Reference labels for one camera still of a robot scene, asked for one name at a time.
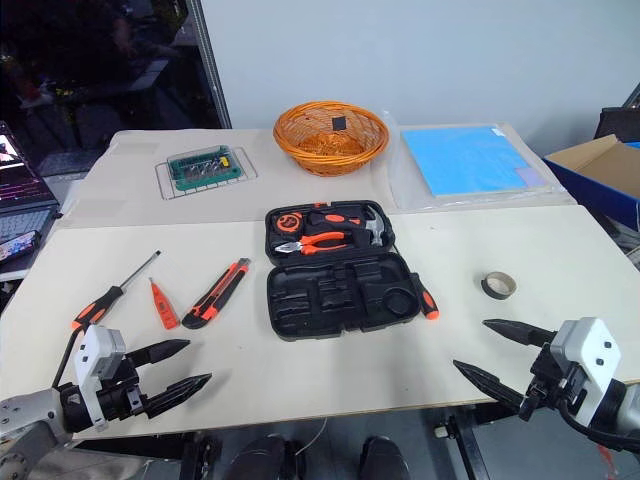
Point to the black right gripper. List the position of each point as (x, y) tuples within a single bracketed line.
[(547, 385)]

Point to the open laptop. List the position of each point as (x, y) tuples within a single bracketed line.
[(20, 205)]

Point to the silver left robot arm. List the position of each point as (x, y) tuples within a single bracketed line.
[(30, 415)]

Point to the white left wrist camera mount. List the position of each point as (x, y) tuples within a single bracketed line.
[(92, 350)]

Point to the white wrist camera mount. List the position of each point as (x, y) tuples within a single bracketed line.
[(595, 350), (92, 350)]

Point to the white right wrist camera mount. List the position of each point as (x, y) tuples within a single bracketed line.
[(595, 350)]

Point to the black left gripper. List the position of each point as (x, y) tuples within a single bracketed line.
[(122, 400)]

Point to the orange woven basket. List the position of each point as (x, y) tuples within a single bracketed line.
[(300, 150)]

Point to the orange voltage tester pen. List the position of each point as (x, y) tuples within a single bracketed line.
[(164, 306)]

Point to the blue cardboard box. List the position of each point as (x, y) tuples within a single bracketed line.
[(595, 185)]

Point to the aluminium frame post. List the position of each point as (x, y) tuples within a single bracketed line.
[(212, 65)]

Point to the blue sheet pad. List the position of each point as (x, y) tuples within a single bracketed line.
[(470, 160)]

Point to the dark rounded shape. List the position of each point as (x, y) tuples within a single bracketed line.
[(265, 457), (384, 460)]

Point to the black bag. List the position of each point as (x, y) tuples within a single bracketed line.
[(617, 125)]

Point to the black table frame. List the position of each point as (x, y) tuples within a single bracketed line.
[(470, 445)]

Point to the blue sheet in plastic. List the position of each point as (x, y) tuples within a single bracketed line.
[(412, 197)]

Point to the orange black tape measure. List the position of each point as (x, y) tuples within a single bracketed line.
[(288, 222)]

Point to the orange black utility knife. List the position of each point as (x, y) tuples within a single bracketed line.
[(215, 295)]

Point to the black plastic tool case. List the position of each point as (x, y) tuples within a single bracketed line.
[(340, 305)]

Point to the green screwdriver bit case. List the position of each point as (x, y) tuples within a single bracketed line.
[(202, 167)]

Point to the grey tape roll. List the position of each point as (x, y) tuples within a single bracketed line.
[(507, 287)]

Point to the small black square tag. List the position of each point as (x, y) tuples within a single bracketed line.
[(339, 124)]

